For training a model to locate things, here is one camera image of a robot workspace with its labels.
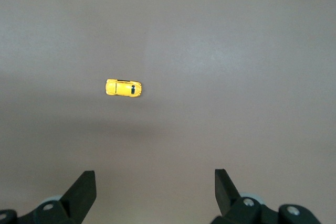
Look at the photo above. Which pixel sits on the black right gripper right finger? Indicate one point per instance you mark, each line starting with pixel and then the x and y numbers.
pixel 236 211

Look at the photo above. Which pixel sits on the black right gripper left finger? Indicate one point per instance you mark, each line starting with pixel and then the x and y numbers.
pixel 68 208

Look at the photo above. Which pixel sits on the yellow beetle toy car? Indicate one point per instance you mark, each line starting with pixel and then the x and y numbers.
pixel 122 88

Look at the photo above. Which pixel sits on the brown table mat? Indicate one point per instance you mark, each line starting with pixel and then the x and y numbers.
pixel 210 51

